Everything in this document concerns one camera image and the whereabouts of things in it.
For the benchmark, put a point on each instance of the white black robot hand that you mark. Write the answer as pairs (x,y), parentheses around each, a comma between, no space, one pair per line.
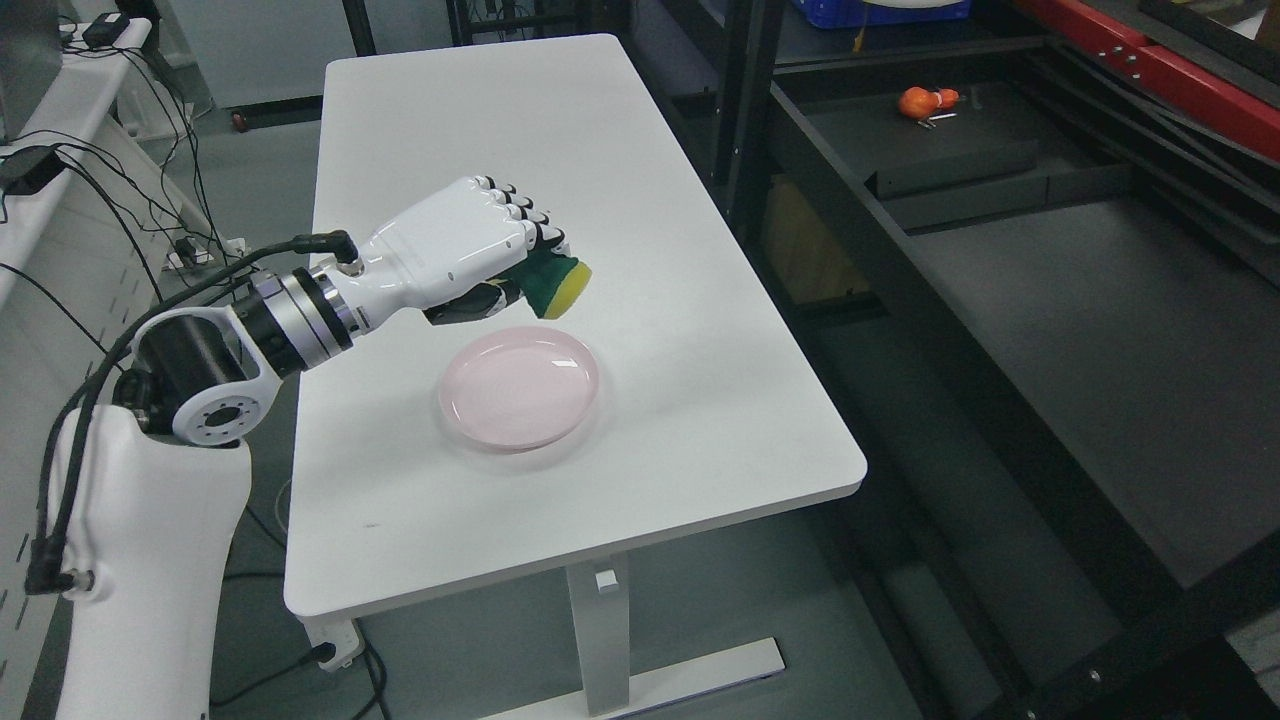
(474,230)

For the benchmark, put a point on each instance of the green yellow sponge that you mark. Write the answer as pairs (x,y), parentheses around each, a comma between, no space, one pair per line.
(551,282)

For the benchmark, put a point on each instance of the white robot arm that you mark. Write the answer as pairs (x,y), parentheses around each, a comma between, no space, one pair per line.
(144,478)

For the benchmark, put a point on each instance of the orange toy on shelf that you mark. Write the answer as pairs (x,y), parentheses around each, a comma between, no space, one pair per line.
(919,103)

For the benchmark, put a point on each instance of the black metal shelf rack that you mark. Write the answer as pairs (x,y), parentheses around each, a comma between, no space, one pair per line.
(1049,315)

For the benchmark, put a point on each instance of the pink round plate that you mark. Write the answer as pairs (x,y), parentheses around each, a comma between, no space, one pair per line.
(519,389)

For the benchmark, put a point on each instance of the white power strip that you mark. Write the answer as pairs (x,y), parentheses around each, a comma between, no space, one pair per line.
(188,252)

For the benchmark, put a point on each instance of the white rectangular table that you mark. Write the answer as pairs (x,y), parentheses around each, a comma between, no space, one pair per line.
(670,399)

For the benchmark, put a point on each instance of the white side desk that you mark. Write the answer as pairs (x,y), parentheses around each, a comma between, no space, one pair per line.
(78,262)

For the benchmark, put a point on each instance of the black power adapter brick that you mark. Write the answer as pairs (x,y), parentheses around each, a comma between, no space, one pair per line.
(27,171)

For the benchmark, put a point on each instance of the blue plastic crate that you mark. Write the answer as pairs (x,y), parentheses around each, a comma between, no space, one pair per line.
(859,14)

